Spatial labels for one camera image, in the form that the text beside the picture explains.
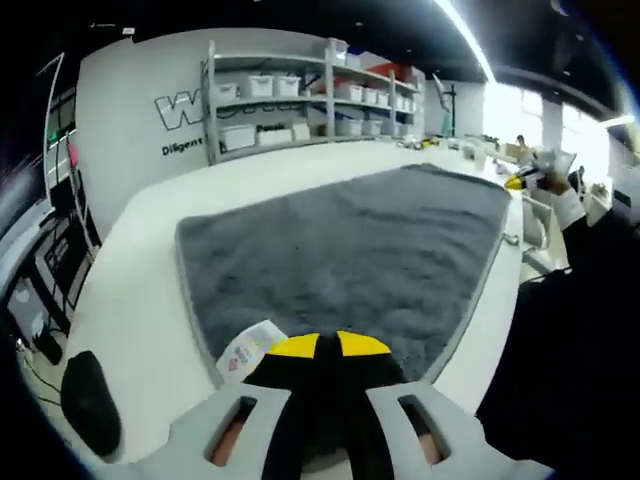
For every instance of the grey towel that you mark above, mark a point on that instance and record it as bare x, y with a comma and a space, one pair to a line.
350, 250

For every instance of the person's right hand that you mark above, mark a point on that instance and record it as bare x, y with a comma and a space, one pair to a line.
555, 183

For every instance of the cardboard box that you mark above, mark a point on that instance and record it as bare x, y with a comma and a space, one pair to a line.
511, 151

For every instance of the black stand with teal cover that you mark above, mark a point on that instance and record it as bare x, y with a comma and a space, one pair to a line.
446, 112

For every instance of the spare gripper on table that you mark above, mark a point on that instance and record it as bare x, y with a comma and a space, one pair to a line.
422, 143

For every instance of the ceiling light strip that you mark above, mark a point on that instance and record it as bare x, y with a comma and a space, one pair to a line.
470, 40

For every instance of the person's dark clothing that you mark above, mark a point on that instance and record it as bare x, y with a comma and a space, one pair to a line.
565, 360

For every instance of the black oval pad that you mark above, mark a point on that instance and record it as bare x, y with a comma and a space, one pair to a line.
90, 405

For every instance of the grey metal shelf rack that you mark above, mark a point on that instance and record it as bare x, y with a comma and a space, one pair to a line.
330, 95

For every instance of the computer tower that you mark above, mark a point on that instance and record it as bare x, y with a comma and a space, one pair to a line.
35, 320

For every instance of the row of white storage boxes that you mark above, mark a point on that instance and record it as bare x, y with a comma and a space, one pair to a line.
260, 86

